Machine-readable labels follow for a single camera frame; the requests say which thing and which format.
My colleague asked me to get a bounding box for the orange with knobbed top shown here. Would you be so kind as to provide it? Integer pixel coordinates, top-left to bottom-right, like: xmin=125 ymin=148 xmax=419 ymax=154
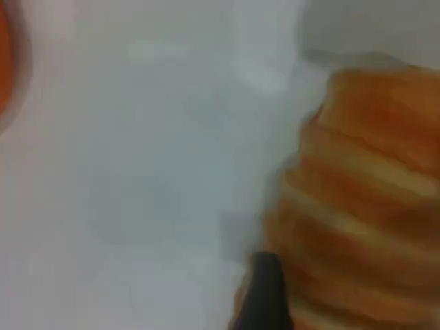
xmin=0 ymin=0 xmax=32 ymax=135

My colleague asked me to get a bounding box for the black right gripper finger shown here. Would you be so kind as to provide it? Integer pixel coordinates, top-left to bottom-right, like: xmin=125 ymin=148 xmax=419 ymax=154
xmin=228 ymin=251 xmax=294 ymax=330

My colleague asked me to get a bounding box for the long ridged bread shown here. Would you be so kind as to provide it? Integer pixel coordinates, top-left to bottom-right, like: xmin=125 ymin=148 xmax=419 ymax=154
xmin=233 ymin=65 xmax=440 ymax=330

